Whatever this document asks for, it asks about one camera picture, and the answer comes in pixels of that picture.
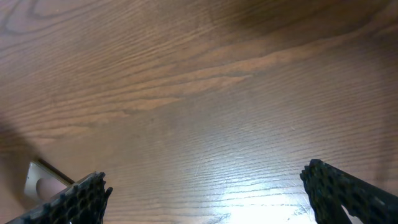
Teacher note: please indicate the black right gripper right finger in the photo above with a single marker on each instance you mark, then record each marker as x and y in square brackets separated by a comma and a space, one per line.
[335, 195]

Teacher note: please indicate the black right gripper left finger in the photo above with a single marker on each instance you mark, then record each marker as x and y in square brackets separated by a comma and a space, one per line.
[82, 203]

